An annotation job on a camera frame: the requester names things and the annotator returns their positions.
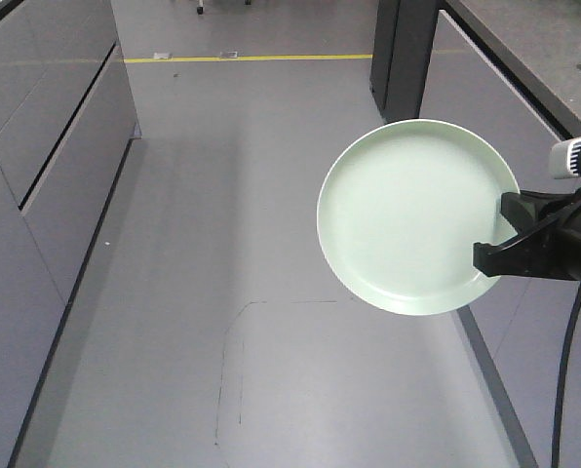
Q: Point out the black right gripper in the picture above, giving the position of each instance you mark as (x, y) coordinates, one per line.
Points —
(522, 255)

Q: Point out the light green round plate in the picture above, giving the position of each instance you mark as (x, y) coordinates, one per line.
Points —
(401, 209)

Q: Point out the dark kitchen island counter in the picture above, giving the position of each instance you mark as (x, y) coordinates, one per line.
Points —
(535, 45)

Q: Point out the rolling chair base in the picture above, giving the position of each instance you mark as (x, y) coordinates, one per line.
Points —
(200, 6)

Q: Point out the grey cabinet row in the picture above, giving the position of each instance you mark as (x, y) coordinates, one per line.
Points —
(67, 115)

